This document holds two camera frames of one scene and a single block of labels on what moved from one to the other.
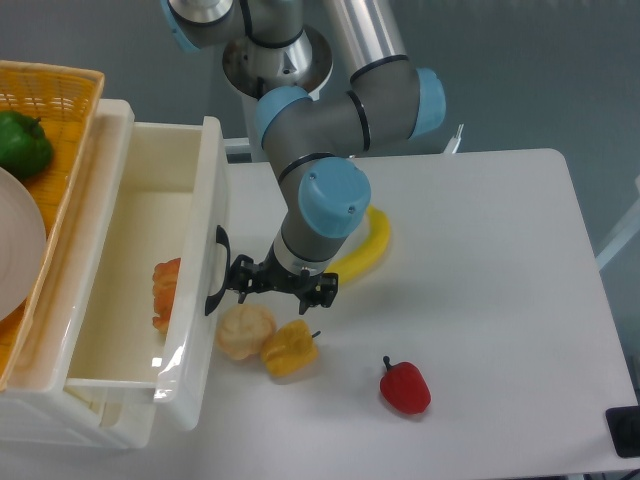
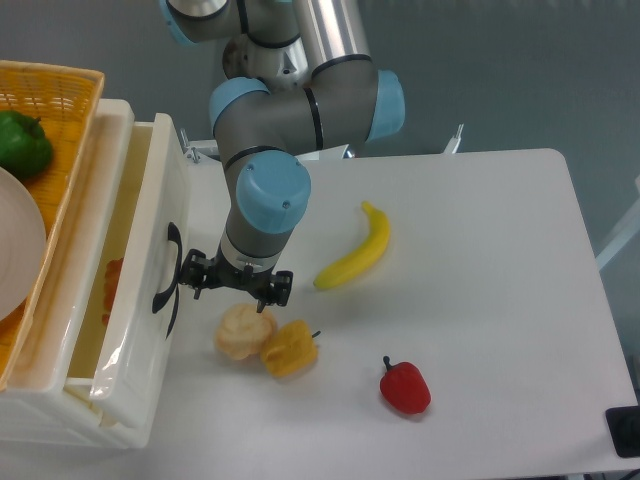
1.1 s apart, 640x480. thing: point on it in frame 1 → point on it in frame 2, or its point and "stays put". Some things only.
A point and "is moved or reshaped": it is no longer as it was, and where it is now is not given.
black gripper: x=313 y=290 → x=268 y=288
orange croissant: x=165 y=277 → x=112 y=273
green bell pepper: x=25 y=147 stays put
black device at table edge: x=624 y=429 stays put
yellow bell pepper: x=290 y=350 stays put
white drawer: x=155 y=295 is moved or reshaped
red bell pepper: x=406 y=387 stays put
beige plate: x=22 y=244 stays put
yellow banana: x=348 y=270 stays put
